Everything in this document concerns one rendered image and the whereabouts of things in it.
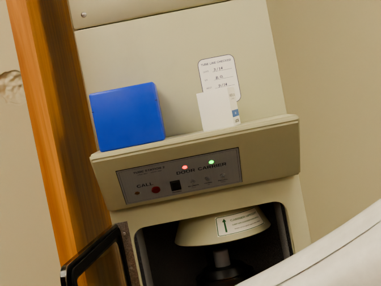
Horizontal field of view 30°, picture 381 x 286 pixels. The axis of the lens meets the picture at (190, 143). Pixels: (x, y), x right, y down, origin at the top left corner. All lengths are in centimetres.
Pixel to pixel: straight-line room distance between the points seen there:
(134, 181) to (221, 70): 24
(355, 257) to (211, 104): 59
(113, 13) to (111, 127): 21
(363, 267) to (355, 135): 112
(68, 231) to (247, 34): 43
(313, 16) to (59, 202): 79
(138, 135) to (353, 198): 73
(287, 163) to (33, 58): 43
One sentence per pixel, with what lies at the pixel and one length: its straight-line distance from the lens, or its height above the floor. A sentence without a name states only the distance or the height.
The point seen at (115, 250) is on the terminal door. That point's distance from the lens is 113.
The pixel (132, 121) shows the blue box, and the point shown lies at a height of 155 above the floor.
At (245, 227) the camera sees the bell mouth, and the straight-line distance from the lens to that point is 122.
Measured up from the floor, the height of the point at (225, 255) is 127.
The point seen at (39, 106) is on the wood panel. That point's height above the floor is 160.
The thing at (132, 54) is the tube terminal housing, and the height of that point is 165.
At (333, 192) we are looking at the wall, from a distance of 166.
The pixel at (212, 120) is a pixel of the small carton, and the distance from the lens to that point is 110.
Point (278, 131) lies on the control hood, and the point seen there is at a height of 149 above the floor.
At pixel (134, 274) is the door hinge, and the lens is 121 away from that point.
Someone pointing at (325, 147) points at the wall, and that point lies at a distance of 164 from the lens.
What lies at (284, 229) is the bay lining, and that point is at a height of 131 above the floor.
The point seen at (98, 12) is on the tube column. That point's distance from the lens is 119.
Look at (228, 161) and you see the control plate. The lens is 111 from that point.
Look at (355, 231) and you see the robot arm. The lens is 56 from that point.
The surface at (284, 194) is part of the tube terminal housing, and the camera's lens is 120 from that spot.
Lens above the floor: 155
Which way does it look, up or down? 3 degrees down
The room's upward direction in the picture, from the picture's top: 11 degrees counter-clockwise
